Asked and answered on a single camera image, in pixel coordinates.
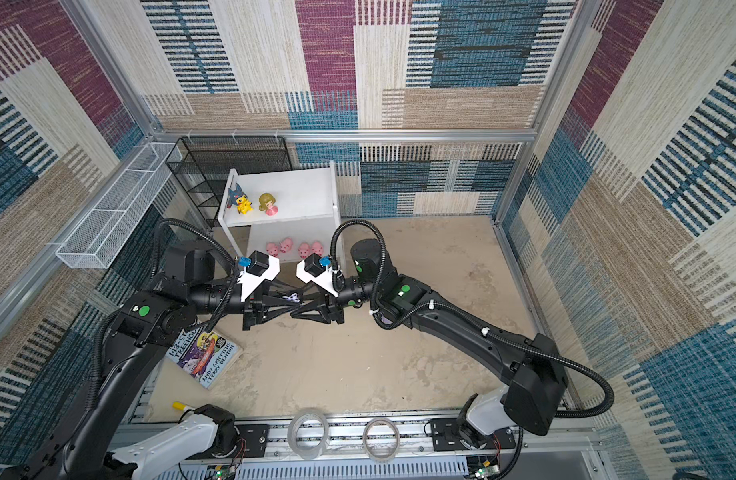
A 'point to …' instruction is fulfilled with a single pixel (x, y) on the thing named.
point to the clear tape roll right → (381, 439)
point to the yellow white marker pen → (181, 407)
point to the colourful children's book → (202, 354)
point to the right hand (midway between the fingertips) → (296, 309)
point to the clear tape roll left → (297, 447)
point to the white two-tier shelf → (287, 213)
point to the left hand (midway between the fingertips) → (296, 293)
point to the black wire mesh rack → (202, 165)
